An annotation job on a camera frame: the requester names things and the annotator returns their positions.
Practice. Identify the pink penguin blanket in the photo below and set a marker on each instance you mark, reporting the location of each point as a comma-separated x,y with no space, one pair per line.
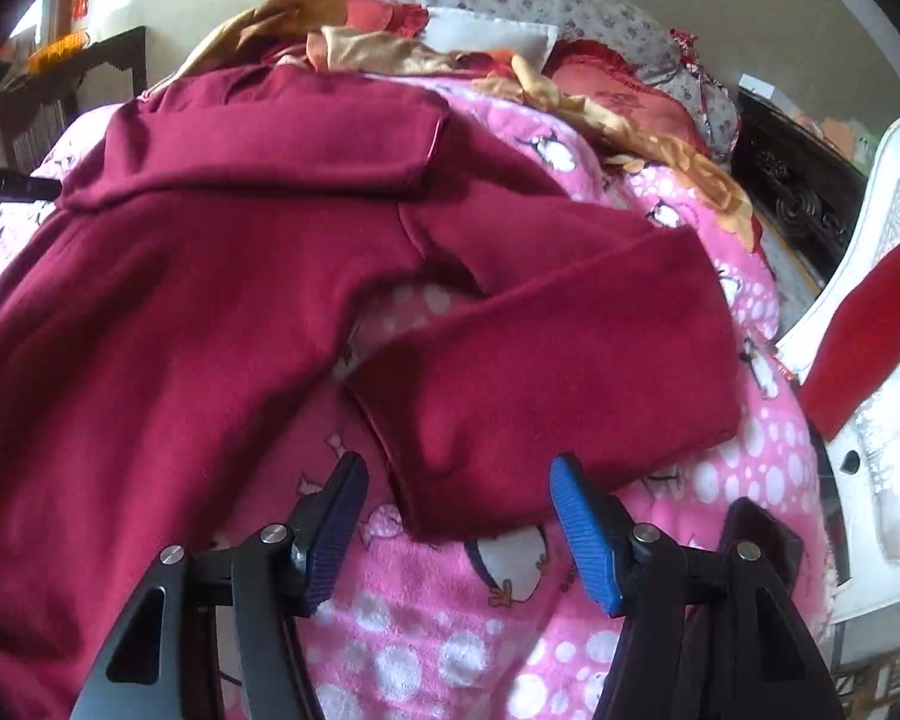
499,627

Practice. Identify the red heart cushion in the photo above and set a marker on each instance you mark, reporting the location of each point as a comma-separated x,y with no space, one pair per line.
405,20
588,68

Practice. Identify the orange plastic basket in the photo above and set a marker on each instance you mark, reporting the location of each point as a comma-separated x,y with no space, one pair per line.
57,52

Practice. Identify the dark wooden table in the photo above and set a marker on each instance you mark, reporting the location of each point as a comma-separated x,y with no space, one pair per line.
35,110

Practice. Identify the white pillow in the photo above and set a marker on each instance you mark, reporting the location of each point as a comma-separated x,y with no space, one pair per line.
451,29

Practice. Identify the dark carved wooden headboard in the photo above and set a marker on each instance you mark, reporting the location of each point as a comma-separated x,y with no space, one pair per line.
808,192

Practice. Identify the red heart cushion right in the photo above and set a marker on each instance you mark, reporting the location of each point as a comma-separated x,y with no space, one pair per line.
588,68

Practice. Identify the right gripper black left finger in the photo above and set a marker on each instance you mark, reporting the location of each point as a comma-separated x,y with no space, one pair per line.
160,659

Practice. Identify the white ornate chair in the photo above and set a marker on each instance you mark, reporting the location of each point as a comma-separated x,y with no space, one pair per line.
865,456

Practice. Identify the red heart cushion left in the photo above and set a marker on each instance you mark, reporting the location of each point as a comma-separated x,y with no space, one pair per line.
405,20

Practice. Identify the red garment on chair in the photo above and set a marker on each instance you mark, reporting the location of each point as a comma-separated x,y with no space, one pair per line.
860,349

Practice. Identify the dark red sweater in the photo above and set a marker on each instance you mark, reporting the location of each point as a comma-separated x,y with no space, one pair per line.
200,276

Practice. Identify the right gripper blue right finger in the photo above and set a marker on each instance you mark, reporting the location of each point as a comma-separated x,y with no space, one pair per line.
705,634

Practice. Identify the yellow red blanket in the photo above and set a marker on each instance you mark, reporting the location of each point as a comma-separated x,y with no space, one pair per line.
315,34

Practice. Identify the floral pillow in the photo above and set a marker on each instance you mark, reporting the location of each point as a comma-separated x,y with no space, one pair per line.
665,59

